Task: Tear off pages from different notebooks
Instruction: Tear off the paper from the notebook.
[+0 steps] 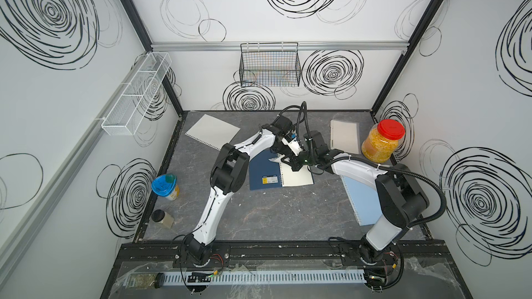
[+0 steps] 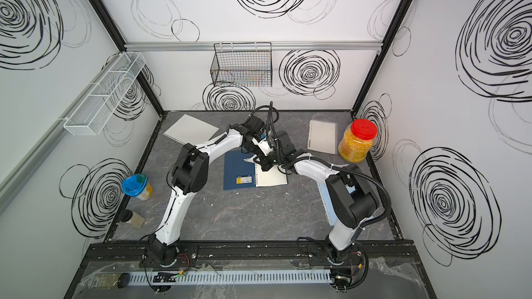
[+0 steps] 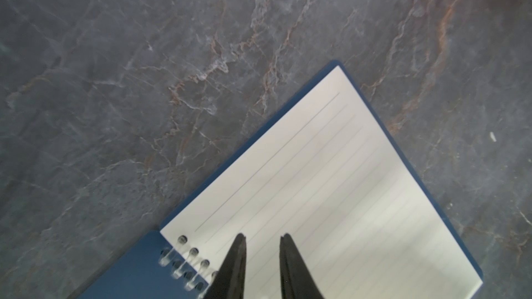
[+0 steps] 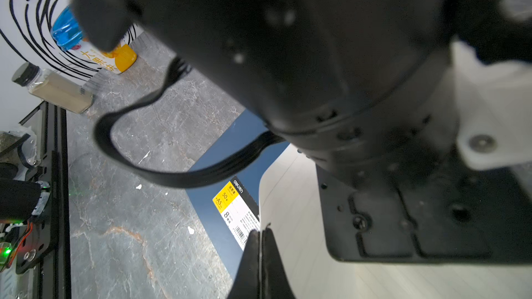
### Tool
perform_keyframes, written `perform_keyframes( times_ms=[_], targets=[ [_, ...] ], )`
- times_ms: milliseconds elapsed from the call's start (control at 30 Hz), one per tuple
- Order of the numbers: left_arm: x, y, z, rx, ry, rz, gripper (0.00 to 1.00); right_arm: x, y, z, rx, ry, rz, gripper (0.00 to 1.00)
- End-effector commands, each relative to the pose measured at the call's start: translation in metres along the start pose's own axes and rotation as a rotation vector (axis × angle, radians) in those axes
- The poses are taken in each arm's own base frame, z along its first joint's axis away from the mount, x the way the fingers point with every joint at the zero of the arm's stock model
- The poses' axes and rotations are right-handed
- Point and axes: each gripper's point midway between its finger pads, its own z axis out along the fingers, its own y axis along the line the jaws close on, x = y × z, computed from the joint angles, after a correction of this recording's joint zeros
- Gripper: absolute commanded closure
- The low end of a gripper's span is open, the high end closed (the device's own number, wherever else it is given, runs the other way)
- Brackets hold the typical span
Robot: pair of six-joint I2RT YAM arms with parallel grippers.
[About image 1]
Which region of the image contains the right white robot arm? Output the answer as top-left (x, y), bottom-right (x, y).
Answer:
top-left (282, 131), bottom-right (429, 264)

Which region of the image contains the left black frame post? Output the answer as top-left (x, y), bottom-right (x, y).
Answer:
top-left (120, 0), bottom-right (184, 118)

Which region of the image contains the black corner frame post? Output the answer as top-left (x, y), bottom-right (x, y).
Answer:
top-left (370, 0), bottom-right (444, 116)

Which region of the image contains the blue lid snack cup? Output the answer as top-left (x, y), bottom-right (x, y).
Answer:
top-left (151, 174), bottom-right (180, 201)

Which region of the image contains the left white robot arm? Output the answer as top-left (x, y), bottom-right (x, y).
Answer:
top-left (182, 115), bottom-right (294, 265)

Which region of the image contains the dark blue spiral notebook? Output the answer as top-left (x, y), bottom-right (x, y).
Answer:
top-left (248, 149), bottom-right (315, 192)

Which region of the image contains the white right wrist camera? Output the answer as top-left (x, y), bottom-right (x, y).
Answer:
top-left (282, 134), bottom-right (303, 156)

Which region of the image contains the small black cap bottle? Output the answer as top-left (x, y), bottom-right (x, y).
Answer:
top-left (151, 209), bottom-right (175, 228)

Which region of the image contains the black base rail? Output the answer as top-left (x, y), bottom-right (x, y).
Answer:
top-left (114, 239), bottom-right (450, 267)

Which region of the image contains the white mesh wall shelf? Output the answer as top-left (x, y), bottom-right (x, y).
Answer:
top-left (101, 52), bottom-right (171, 136)

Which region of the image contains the aluminium wall rail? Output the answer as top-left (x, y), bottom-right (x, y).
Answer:
top-left (151, 41), bottom-right (410, 52)

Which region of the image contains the light blue spiral notebook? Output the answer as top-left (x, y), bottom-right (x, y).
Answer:
top-left (341, 176), bottom-right (382, 226)

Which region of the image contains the white slotted cable duct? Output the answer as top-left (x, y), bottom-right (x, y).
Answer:
top-left (162, 269), bottom-right (367, 286)

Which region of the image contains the torn lined paper page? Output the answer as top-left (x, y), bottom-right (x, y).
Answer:
top-left (186, 114), bottom-right (240, 150)

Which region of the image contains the cornflakes jar with red lid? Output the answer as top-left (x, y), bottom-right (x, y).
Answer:
top-left (362, 119), bottom-right (405, 163)

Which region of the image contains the frosted cover white notebook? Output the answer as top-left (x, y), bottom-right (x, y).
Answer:
top-left (331, 120), bottom-right (360, 154)

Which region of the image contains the black wire basket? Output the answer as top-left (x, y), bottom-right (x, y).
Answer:
top-left (238, 50), bottom-right (302, 87)

